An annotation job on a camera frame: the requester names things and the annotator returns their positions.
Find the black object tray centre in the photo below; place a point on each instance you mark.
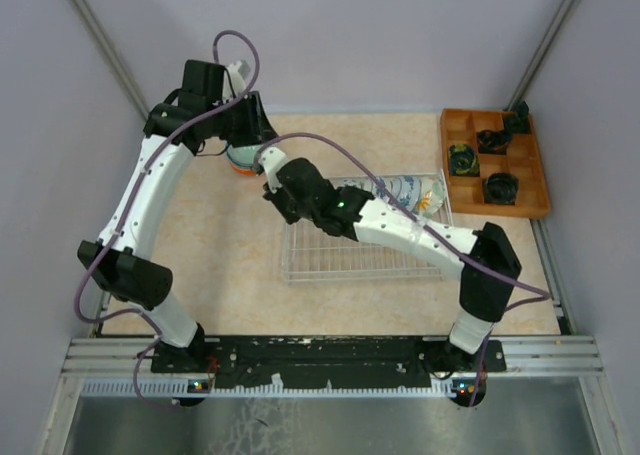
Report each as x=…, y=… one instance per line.
x=494, y=142

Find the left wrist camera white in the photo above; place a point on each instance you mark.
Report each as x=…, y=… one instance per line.
x=235, y=79

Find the blue white patterned bowl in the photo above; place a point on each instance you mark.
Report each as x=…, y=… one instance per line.
x=407, y=190

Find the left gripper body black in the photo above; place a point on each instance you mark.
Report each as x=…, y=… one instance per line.
x=243, y=123

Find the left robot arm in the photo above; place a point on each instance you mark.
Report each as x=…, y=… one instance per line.
x=213, y=101

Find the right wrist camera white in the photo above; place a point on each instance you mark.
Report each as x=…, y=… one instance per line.
x=271, y=160

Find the orange bottom stacked bowl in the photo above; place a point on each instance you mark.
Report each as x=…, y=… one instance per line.
x=245, y=171

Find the white wire dish rack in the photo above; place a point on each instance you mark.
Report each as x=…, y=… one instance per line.
x=309, y=255

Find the black object tray corner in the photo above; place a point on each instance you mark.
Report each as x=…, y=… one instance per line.
x=517, y=121

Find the yellow floral bowl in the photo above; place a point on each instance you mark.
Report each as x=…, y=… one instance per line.
x=432, y=196

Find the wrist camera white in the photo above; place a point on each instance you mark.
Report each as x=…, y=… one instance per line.
x=235, y=79
x=271, y=160

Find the black round object in tray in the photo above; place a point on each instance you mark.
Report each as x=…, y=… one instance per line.
x=501, y=189

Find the wooden compartment tray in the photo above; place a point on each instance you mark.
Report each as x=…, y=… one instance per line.
x=521, y=158

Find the black yellow object in tray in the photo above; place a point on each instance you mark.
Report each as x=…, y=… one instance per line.
x=463, y=160

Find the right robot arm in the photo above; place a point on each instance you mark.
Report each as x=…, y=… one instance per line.
x=483, y=261

